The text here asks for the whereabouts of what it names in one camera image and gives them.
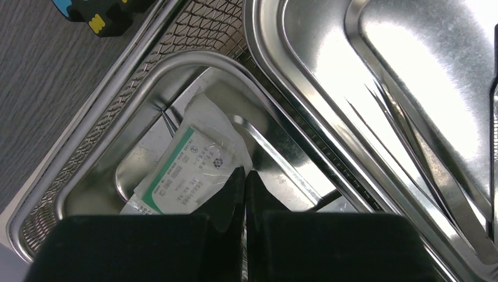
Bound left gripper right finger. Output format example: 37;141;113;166
245;171;439;281

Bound left steel tray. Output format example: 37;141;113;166
51;51;355;219

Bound right steel tray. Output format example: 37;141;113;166
243;1;497;281

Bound steel tweezers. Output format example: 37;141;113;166
345;81;497;266

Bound steel tray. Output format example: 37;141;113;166
51;51;355;219
243;1;497;281

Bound wire mesh steel basket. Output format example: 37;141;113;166
6;0;498;282

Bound white sterile pouch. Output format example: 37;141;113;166
120;93;253;215

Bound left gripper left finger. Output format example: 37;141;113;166
25;167;245;281

